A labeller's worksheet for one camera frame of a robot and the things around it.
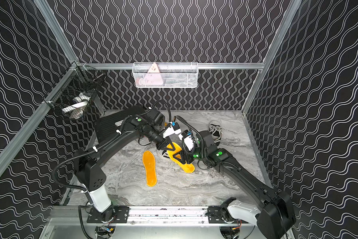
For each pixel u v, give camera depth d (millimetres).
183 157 660
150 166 901
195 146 678
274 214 389
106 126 1039
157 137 672
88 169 441
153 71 892
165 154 923
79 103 754
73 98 850
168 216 760
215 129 1004
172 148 743
